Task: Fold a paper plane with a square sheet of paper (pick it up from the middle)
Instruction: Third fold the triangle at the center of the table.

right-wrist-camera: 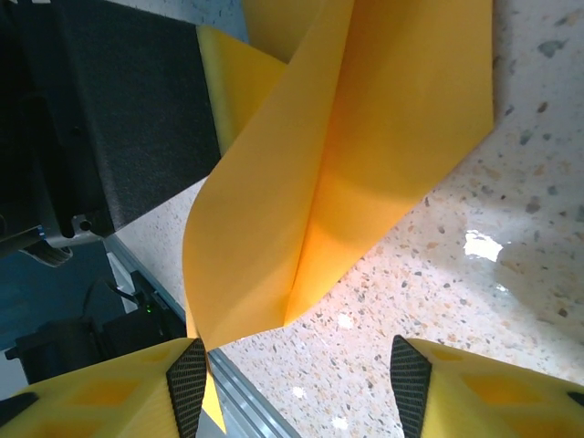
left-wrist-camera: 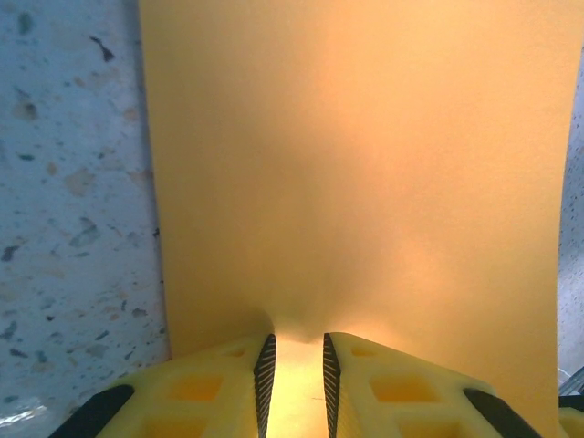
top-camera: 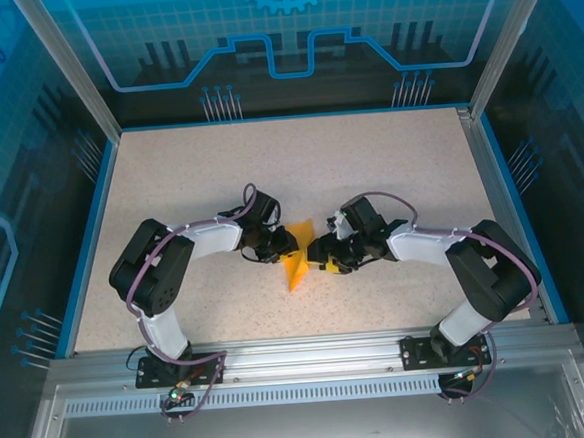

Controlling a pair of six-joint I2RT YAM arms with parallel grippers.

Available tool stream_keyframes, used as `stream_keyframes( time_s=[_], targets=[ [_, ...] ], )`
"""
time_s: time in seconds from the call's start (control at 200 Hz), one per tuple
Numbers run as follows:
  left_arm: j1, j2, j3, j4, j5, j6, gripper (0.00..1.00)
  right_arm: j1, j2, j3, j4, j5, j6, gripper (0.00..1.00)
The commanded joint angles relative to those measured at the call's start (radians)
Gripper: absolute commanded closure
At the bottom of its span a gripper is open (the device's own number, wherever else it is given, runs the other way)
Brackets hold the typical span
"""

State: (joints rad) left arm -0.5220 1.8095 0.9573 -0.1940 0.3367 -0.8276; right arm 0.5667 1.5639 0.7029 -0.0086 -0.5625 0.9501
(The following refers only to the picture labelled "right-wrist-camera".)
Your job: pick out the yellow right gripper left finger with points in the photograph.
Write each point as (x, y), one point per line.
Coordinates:
(91, 401)

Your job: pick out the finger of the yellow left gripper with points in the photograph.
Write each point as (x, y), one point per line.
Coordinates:
(232, 82)

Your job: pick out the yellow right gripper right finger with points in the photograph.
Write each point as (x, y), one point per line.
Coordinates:
(493, 397)

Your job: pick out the long aluminium base rail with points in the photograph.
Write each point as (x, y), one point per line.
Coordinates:
(246, 401)

